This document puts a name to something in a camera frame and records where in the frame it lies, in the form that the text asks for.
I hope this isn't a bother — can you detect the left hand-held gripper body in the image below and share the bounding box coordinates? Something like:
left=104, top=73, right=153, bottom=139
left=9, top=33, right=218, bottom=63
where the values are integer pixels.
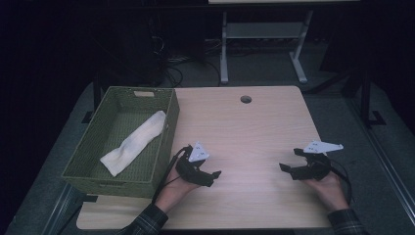
left=175, top=141, right=212, bottom=188

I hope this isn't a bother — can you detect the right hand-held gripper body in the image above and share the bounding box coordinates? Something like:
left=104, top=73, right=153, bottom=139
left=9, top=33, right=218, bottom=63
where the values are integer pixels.
left=291, top=140, right=345, bottom=182

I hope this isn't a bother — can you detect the cream cloth with brown bears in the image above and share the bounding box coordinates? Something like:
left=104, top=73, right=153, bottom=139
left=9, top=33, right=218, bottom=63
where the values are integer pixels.
left=99, top=110, right=167, bottom=178

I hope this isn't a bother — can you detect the green woven basket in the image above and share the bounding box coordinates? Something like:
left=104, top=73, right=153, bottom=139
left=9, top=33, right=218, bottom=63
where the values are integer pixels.
left=61, top=85, right=181, bottom=199

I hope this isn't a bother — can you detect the person's left hand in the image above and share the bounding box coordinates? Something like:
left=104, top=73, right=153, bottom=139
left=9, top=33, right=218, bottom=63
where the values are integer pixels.
left=154, top=175, right=201, bottom=213

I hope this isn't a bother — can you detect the person's right hand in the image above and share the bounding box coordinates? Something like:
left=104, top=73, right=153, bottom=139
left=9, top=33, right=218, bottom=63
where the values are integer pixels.
left=301, top=170, right=349, bottom=213

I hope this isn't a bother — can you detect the black metal stand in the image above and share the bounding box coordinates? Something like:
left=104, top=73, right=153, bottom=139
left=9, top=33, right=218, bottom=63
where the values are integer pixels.
left=341, top=65, right=388, bottom=129

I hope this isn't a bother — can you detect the white metal stand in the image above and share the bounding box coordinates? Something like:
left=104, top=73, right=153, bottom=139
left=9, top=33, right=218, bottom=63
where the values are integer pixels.
left=219, top=9, right=314, bottom=85

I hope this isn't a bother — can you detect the left hand-held gripper black cable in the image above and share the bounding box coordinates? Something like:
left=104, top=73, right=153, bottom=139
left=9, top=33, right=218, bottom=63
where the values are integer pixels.
left=151, top=144, right=193, bottom=206

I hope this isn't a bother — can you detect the hand-held gripper black cable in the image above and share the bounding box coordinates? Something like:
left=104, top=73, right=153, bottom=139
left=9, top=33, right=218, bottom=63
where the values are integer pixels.
left=151, top=144, right=193, bottom=206
left=328, top=159, right=354, bottom=206

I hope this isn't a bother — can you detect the right hand-held gripper black cable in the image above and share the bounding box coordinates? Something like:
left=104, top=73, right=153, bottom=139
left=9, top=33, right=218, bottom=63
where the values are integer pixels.
left=328, top=159, right=354, bottom=206

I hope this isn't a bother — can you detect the tangle of floor cables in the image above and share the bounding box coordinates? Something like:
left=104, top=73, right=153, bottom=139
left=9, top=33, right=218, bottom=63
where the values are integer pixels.
left=153, top=34, right=223, bottom=88

